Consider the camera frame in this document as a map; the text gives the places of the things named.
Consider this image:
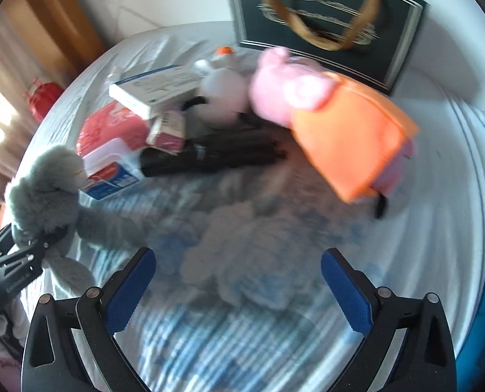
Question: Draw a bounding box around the dark green gift bag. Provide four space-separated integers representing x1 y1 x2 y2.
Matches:
222 0 431 94

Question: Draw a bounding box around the blue white tissue pack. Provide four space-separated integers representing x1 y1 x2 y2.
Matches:
79 139 145 202

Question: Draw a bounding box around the white flat cardboard box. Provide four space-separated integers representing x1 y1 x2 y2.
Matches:
109 65 204 120

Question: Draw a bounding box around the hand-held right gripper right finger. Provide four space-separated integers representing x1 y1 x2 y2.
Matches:
321 247 457 392

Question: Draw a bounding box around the blue white striped cloth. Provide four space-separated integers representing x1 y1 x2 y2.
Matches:
6 20 485 392

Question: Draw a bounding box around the small pink white box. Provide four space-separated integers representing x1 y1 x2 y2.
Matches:
146 109 187 156

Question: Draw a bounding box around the grey plush toy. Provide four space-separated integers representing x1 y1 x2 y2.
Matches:
5 145 145 299

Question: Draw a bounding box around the black trash bag roll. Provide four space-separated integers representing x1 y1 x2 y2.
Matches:
140 127 288 178

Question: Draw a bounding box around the pink pig plush orange dress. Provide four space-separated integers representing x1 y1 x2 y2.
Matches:
247 46 420 219

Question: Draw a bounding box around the brown wooden cabinet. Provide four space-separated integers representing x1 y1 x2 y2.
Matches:
0 0 106 90

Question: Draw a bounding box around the red plastic container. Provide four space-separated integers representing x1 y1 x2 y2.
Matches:
23 77 66 122

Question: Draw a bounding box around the white goose plush toy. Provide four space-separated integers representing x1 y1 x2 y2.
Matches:
183 46 253 126

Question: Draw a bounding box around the red tissue packet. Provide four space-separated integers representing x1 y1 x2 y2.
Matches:
76 102 153 160

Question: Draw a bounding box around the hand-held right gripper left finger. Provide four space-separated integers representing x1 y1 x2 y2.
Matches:
21 247 157 392

